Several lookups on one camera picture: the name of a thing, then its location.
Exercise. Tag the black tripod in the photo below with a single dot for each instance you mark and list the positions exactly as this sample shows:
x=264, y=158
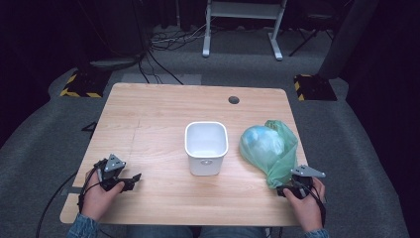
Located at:
x=307, y=41

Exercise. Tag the white metal stand frame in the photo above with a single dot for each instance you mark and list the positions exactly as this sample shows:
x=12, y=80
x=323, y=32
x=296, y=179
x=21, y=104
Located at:
x=242, y=10

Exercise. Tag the green plastic trash bag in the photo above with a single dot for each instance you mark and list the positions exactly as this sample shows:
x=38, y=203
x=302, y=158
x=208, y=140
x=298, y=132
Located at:
x=280, y=162

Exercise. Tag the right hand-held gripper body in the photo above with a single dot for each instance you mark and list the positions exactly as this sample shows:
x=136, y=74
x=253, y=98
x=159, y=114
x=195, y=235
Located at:
x=307, y=171

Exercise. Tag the grey flat stand base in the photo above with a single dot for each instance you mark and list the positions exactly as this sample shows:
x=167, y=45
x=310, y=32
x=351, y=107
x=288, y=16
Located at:
x=112, y=63

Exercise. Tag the person's left hand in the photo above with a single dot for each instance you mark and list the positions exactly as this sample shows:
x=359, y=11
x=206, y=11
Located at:
x=97, y=201

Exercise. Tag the black yellow striped base plate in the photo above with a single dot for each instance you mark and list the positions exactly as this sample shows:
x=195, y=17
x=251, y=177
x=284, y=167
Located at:
x=315, y=87
x=85, y=84

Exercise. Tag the grey slanted pole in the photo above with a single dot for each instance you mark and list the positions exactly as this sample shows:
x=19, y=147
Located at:
x=346, y=39

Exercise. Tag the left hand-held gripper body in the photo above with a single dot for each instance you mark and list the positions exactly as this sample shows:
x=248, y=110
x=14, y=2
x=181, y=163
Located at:
x=114, y=163

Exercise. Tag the white plastic bin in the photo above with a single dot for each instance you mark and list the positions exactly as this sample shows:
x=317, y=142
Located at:
x=206, y=158

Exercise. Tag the black bracket under table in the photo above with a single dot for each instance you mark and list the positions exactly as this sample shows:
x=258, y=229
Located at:
x=90, y=127

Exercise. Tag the person's right hand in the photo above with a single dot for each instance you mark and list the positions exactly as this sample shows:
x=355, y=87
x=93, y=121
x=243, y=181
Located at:
x=308, y=211

